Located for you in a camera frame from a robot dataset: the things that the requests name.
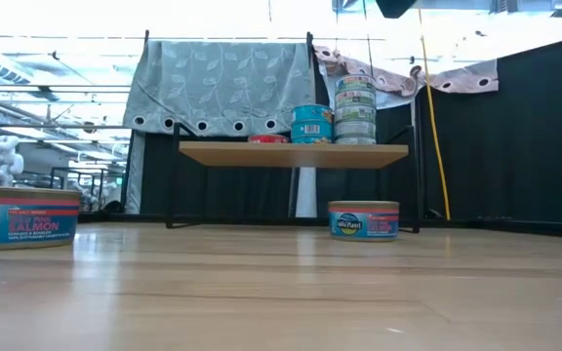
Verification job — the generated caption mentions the black curtain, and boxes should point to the black curtain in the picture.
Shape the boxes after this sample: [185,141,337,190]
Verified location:
[139,129,311,218]
[315,32,562,225]

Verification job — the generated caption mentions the white robot figure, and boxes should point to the white robot figure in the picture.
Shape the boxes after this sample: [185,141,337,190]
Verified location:
[0,135,25,188]

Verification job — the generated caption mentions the red solid white tuna can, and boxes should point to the red solid white tuna can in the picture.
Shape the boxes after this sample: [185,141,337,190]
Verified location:
[247,134,291,144]

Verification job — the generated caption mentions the white curtain strip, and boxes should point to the white curtain strip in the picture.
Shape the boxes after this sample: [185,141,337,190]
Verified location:
[296,127,318,219]

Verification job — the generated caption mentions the pink curtain with eyelets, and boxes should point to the pink curtain with eyelets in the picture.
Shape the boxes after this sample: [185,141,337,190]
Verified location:
[313,45,501,112]

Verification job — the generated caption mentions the wooden shelf black metal legs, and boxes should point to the wooden shelf black metal legs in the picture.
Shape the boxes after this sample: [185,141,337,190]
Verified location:
[165,121,422,234]

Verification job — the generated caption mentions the gold lid pink salmon can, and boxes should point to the gold lid pink salmon can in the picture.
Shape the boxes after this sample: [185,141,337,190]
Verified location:
[0,184,83,252]
[328,200,401,243]

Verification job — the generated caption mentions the grey leaf pattern curtain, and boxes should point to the grey leaf pattern curtain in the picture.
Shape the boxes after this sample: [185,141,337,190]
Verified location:
[123,39,317,138]

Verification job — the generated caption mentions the yellow cable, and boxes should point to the yellow cable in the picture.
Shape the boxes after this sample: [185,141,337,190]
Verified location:
[416,0,452,221]

